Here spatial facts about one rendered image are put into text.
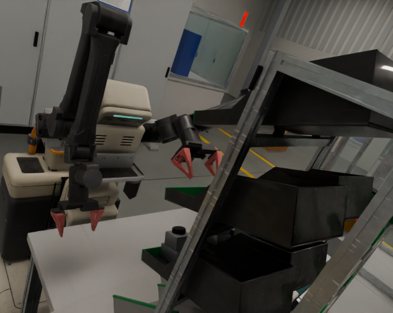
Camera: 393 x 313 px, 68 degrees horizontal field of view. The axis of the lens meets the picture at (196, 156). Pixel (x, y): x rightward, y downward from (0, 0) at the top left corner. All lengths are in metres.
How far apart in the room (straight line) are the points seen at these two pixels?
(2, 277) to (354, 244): 1.67
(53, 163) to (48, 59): 2.04
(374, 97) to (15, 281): 1.70
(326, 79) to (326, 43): 9.85
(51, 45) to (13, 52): 0.34
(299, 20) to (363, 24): 2.01
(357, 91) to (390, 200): 0.11
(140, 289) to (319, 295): 0.76
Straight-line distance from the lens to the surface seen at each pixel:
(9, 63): 3.43
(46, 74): 3.52
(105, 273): 1.07
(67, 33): 3.47
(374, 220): 0.33
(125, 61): 3.76
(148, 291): 1.06
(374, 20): 9.86
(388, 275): 2.03
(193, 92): 5.16
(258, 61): 10.00
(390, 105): 0.32
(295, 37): 10.71
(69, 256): 1.10
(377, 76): 0.34
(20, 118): 3.65
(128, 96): 1.14
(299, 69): 0.35
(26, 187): 1.55
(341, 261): 0.35
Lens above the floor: 1.65
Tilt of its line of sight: 22 degrees down
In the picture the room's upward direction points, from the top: 22 degrees clockwise
